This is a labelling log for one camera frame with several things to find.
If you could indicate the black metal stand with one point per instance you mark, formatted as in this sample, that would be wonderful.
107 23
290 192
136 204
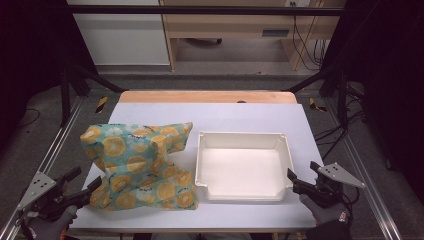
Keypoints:
65 96
342 100

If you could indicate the person's right hand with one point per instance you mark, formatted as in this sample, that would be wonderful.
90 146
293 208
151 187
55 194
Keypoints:
328 215

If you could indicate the wooden table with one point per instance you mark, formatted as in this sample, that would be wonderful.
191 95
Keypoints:
200 96

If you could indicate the white plastic tray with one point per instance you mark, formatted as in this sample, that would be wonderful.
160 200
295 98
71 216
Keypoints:
241 170

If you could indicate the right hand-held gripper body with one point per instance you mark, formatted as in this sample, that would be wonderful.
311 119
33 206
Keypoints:
340 175

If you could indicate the black horizontal frame bar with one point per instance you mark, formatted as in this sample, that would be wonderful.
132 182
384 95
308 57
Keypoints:
200 10

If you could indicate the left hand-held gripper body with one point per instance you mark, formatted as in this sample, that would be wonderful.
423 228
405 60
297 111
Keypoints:
37 188

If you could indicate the aluminium floor rail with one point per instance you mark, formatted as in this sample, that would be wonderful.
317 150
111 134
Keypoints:
366 180
50 156

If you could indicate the person's left hand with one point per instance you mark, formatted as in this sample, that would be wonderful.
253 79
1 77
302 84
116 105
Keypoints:
46 230

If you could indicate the white cabinet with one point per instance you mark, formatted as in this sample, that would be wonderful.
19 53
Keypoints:
123 40

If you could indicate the light wooden desk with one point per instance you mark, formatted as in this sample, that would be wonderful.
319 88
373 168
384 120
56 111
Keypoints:
226 25

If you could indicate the white wall socket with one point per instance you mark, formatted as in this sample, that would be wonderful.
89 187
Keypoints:
298 2

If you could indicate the yellow black tape piece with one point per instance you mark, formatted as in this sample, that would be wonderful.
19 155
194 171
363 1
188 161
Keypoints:
315 106
101 104

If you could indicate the teal orange-print cloth bag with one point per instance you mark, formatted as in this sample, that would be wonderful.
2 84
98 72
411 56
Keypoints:
136 163

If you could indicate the black curtain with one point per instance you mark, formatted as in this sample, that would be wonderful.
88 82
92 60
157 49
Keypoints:
390 83
30 50

